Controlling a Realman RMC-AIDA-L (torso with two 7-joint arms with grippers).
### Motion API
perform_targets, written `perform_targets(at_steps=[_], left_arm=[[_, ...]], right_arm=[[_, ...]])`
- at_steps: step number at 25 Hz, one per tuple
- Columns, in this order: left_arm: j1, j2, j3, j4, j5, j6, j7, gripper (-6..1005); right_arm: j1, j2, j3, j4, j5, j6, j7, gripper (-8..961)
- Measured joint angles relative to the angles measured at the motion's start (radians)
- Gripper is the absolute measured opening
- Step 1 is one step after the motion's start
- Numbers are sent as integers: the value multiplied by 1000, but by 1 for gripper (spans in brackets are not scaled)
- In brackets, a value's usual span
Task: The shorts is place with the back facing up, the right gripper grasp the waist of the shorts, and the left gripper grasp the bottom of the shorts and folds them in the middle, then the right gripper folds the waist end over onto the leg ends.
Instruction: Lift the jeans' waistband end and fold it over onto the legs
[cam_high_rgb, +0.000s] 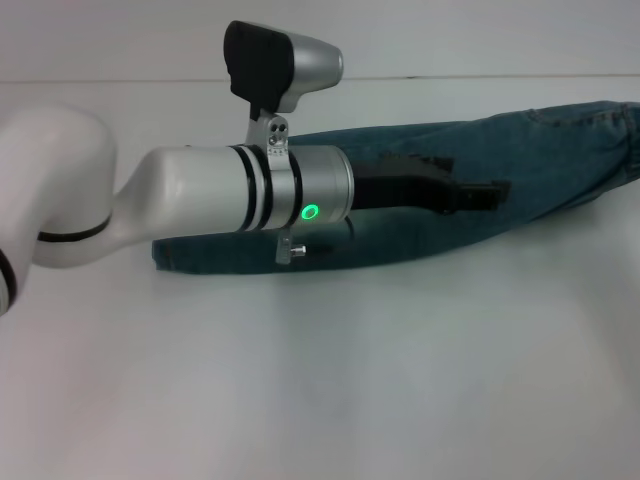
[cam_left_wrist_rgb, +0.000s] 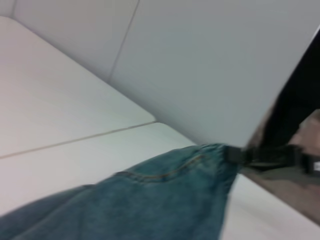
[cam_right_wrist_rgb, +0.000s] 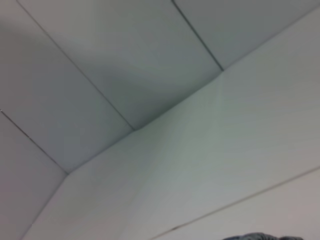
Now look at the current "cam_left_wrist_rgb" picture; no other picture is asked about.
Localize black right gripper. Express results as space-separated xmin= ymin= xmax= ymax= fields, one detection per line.
xmin=226 ymin=143 xmax=320 ymax=176

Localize blue denim shorts with print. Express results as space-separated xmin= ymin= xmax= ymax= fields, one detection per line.
xmin=0 ymin=142 xmax=242 ymax=240

